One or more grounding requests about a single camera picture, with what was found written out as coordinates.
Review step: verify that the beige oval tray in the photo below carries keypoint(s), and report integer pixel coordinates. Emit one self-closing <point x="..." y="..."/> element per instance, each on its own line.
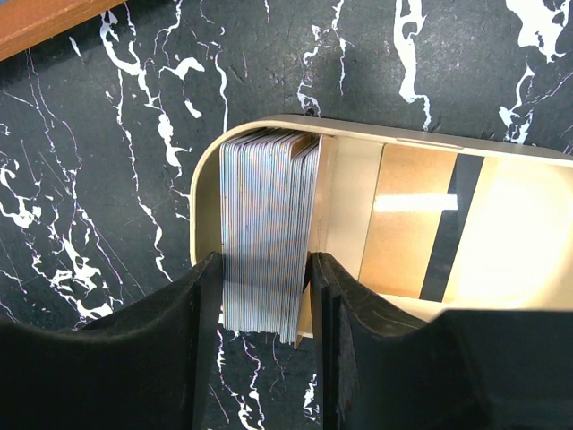
<point x="516" y="247"/>

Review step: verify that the card with black stripe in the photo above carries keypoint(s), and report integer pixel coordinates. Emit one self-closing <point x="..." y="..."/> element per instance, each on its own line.
<point x="420" y="207"/>

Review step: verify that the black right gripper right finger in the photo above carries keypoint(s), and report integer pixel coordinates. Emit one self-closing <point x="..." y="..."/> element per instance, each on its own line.
<point x="382" y="368"/>

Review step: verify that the stack of cards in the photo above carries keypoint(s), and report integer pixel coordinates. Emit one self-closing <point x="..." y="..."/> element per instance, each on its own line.
<point x="267" y="184"/>

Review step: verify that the orange wooden shelf rack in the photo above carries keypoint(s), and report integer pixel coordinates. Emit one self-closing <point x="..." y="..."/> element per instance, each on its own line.
<point x="25" y="23"/>

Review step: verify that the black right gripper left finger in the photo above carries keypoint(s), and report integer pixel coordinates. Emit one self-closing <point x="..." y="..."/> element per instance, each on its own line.
<point x="146" y="366"/>

